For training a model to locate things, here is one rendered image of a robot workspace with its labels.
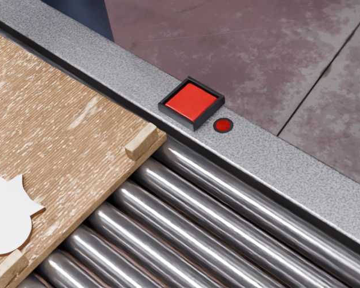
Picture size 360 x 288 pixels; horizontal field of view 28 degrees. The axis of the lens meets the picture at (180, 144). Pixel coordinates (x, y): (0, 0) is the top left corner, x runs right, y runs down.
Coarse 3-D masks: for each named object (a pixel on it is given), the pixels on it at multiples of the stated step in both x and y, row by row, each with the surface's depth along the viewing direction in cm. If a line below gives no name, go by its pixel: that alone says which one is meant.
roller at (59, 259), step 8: (56, 248) 101; (48, 256) 99; (56, 256) 99; (64, 256) 99; (40, 264) 99; (48, 264) 98; (56, 264) 98; (64, 264) 98; (72, 264) 98; (40, 272) 100; (48, 272) 98; (56, 272) 98; (64, 272) 97; (72, 272) 97; (80, 272) 97; (48, 280) 99; (56, 280) 97; (64, 280) 97; (72, 280) 96; (80, 280) 96; (88, 280) 96; (96, 280) 97
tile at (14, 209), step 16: (0, 192) 104; (16, 192) 104; (0, 208) 102; (16, 208) 102; (32, 208) 101; (0, 224) 100; (16, 224) 100; (32, 224) 100; (0, 240) 99; (16, 240) 98; (0, 256) 98
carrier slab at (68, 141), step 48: (0, 48) 125; (0, 96) 118; (48, 96) 116; (96, 96) 115; (0, 144) 111; (48, 144) 110; (96, 144) 109; (48, 192) 104; (96, 192) 103; (48, 240) 99
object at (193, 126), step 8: (184, 80) 116; (192, 80) 115; (176, 88) 115; (200, 88) 115; (208, 88) 114; (168, 96) 114; (216, 96) 113; (224, 96) 113; (160, 104) 113; (216, 104) 112; (168, 112) 112; (176, 112) 112; (208, 112) 111; (176, 120) 112; (184, 120) 110; (200, 120) 110; (192, 128) 110
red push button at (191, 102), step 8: (184, 88) 115; (192, 88) 115; (176, 96) 114; (184, 96) 114; (192, 96) 114; (200, 96) 113; (208, 96) 113; (168, 104) 113; (176, 104) 113; (184, 104) 113; (192, 104) 113; (200, 104) 112; (208, 104) 112; (184, 112) 112; (192, 112) 112; (200, 112) 111; (192, 120) 111
